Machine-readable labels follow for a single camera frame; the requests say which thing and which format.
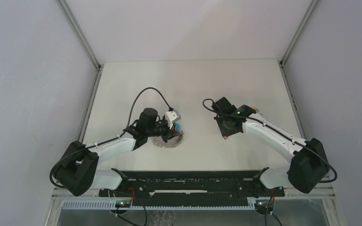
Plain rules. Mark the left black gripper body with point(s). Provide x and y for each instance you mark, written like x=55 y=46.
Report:
x=161 y=129

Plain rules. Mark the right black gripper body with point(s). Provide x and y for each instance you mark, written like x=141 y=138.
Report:
x=225 y=130

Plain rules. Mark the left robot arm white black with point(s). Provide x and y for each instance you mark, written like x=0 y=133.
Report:
x=77 y=170

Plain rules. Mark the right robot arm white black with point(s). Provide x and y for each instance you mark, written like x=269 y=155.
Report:
x=307 y=161

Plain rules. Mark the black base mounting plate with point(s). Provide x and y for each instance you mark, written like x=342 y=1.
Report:
x=237 y=183

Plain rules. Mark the left green circuit board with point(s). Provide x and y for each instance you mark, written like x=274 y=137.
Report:
x=123 y=204

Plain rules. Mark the green circuit board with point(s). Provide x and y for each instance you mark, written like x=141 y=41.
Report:
x=123 y=204
x=261 y=205

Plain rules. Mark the right green circuit board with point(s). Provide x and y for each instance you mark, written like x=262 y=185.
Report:
x=261 y=205

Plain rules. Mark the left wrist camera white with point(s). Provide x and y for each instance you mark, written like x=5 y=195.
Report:
x=172 y=117

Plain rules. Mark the aluminium frame post left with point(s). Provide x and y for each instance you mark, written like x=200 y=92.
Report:
x=93 y=62

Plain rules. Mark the aluminium frame post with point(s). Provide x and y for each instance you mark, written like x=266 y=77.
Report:
x=289 y=63
x=93 y=62

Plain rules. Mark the aluminium frame post right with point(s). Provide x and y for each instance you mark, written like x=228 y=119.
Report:
x=289 y=63

